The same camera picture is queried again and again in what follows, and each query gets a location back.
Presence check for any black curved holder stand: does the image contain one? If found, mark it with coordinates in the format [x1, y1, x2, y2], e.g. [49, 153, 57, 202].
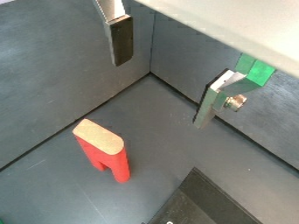
[147, 167, 263, 224]

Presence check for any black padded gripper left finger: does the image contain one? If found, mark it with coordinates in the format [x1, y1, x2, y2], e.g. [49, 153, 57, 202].
[93, 0, 134, 67]

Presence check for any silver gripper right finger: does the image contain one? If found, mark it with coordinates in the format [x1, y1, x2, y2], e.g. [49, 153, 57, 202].
[193, 53, 277, 129]

